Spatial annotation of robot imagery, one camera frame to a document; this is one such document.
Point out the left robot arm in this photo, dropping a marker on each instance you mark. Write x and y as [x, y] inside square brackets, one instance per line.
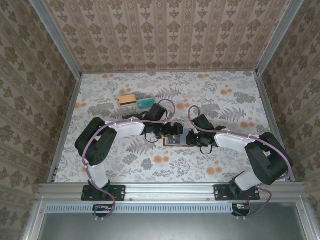
[125, 128]

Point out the black connector board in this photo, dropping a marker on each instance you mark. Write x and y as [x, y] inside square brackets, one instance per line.
[103, 208]
[241, 208]

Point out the teal card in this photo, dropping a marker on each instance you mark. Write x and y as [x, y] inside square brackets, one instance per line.
[145, 103]

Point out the grey card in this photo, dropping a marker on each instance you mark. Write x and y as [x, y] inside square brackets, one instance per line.
[173, 140]

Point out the floral tablecloth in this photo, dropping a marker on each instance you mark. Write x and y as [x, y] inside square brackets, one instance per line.
[175, 170]

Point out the grey metal panel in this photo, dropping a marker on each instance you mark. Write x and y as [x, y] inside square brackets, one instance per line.
[162, 227]

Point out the clear acrylic box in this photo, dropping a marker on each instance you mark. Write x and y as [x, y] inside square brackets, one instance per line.
[130, 112]

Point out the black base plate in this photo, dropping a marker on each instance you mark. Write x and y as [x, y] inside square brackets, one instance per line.
[222, 192]
[117, 192]

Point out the long aluminium base rail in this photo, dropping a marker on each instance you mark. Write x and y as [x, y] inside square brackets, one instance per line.
[170, 191]

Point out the yellow striped sponge block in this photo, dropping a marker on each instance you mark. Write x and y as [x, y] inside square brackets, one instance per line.
[127, 100]

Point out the aluminium side rail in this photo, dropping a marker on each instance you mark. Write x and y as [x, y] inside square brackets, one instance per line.
[272, 112]
[67, 125]

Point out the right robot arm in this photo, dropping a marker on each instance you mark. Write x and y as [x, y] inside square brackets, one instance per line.
[232, 140]

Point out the aluminium frame post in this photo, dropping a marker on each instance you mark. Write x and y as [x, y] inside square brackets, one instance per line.
[277, 37]
[55, 37]

